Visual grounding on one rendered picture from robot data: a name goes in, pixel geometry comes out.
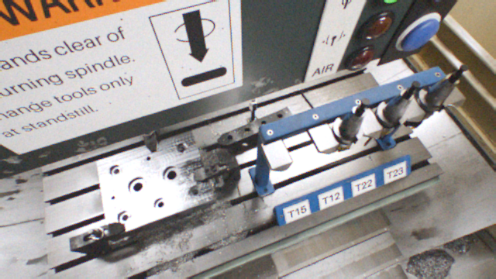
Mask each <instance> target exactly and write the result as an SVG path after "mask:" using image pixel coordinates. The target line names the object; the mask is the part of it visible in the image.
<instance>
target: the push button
mask: <svg viewBox="0 0 496 279"><path fill-rule="evenodd" d="M439 26H440V23H439V20H438V19H436V18H431V19H427V20H426V21H424V22H421V23H419V24H418V25H417V26H415V27H414V28H413V29H412V30H410V31H409V32H408V33H407V34H406V36H405V37H404V39H403V40H402V41H401V48H402V49H403V50H404V51H412V50H415V49H418V48H419V47H421V46H422V45H424V44H425V43H427V42H428V41H429V40H430V39H432V37H433V36H434V35H436V34H437V32H438V30H439Z"/></svg>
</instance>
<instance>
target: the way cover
mask: <svg viewBox="0 0 496 279"><path fill-rule="evenodd" d="M393 228H394V225H393V224H392V223H391V220H390V219H389V218H388V216H387V214H386V212H385V211H384V209H383V208H379V209H376V210H373V211H372V212H368V213H367V214H364V215H361V216H359V217H356V218H355V219H351V220H350V221H347V222H344V223H342V224H340V225H337V226H335V227H332V228H331V229H327V230H326V231H323V232H320V233H318V234H316V235H314V236H310V237H308V238H307V239H303V240H301V241H299V242H297V243H294V244H291V245H290V246H286V247H285V248H284V249H282V250H279V251H277V252H275V253H272V254H270V255H267V256H265V257H262V258H260V259H258V260H255V261H253V262H251V263H248V264H245V266H244V265H243V266H241V267H239V268H236V269H234V270H231V271H229V272H226V273H224V274H221V275H219V276H217V277H214V278H212V279H243V278H244V279H408V277H407V275H406V273H405V272H404V270H403V268H402V267H401V265H400V263H399V261H400V260H403V259H404V258H405V257H404V255H402V253H401V251H400V250H399V249H398V246H397V244H396V243H395V241H394V240H393V238H392V236H391V234H390V233H389V231H390V229H393ZM315 262H316V264H315ZM317 262H318V263H317ZM310 264H311V265H310ZM273 266H274V267H273ZM242 268H243V269H242ZM303 268H304V269H303ZM305 268H306V269H305ZM300 269H301V270H300ZM272 270H273V271H272ZM240 271H242V272H240ZM295 273H296V274H295ZM265 274H266V275H265ZM289 274H290V275H289ZM313 274H314V276H313ZM258 275H259V277H258ZM288 275H289V276H288ZM282 276H283V277H282ZM286 276H288V277H286Z"/></svg>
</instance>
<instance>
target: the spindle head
mask: <svg viewBox="0 0 496 279"><path fill-rule="evenodd" d="M413 2H414V0H400V1H399V2H397V3H396V4H395V5H392V6H388V7H381V6H379V5H378V4H377V1H376V0H367V1H366V3H365V6H364V7H363V11H362V12H361V15H360V16H359V18H358V20H357V22H356V25H355V27H354V30H353V33H352V35H351V37H350V40H349V42H348V44H347V46H346V49H345V51H344V54H343V57H342V59H341V61H340V63H339V66H338V68H337V70H336V72H338V71H342V70H345V69H346V67H345V63H346V60H347V58H348V57H349V55H350V54H351V53H352V52H354V51H355V50H357V49H358V48H360V47H362V46H365V45H370V44H373V45H375V46H376V48H377V54H376V56H375V58H374V59H372V60H377V59H380V58H381V57H382V55H383V54H384V51H385V50H386V49H387V47H388V45H389V43H390V42H391V40H392V38H393V37H394V35H395V33H396V32H397V30H398V28H399V26H400V25H401V23H402V21H403V19H404V18H405V16H406V15H407V13H408V11H409V9H410V7H411V6H412V3H413ZM240 3H241V35H242V66H243V86H240V87H238V88H234V89H231V90H228V91H224V92H221V93H218V94H215V95H211V96H208V97H205V98H201V99H199V100H195V101H193V102H189V103H186V104H182V105H178V106H175V107H172V108H168V109H165V110H163V111H159V112H155V113H153V114H149V115H145V116H143V117H140V118H137V119H133V120H130V121H127V122H123V123H120V124H118V125H114V126H110V127H108V128H104V129H100V130H98V131H95V132H92V133H88V134H84V135H81V136H77V137H74V138H72V139H67V140H65V141H62V142H59V143H55V144H52V145H49V146H45V147H42V148H39V149H35V150H31V151H29V152H26V153H21V154H17V153H16V152H14V151H12V150H10V149H9V148H7V147H5V146H3V145H1V144H0V180H1V179H3V178H7V177H11V176H14V175H17V174H21V173H23V172H27V171H31V170H33V169H36V168H38V167H43V166H46V165H49V164H53V163H56V162H58V161H61V160H65V159H68V158H71V157H75V156H77V155H80V154H83V153H88V152H91V151H93V150H97V149H100V148H102V147H105V146H110V145H112V144H115V143H119V142H122V141H124V140H129V139H132V138H134V137H137V136H141V135H143V134H146V133H151V132H153V131H156V130H158V129H162V128H165V127H168V126H172V125H175V124H178V123H181V122H185V121H188V120H191V119H195V118H198V117H200V116H203V115H207V114H210V113H213V112H217V111H219V110H222V109H226V108H229V107H232V106H234V105H238V104H241V103H244V102H248V101H251V100H254V99H256V98H260V97H263V96H265V95H270V94H273V93H275V92H278V91H282V90H284V89H287V88H292V87H294V86H297V85H300V84H304V83H303V82H304V79H305V75H306V71H307V67H308V62H309V60H310V56H311V53H312V48H313V45H314V42H315V38H316V34H317V31H318V28H319V23H320V20H321V17H322V12H323V9H324V6H325V3H326V0H240ZM386 10H390V11H392V12H393V13H394V14H395V21H394V24H393V26H392V27H391V28H390V29H389V31H388V32H387V33H386V34H384V35H383V36H382V37H381V38H380V39H378V40H375V41H374V42H371V43H362V42H360V40H359V38H358V34H359V31H360V28H361V27H362V26H363V25H364V24H365V23H366V21H367V20H368V19H370V18H371V17H372V16H374V15H376V14H377V13H379V12H383V11H386Z"/></svg>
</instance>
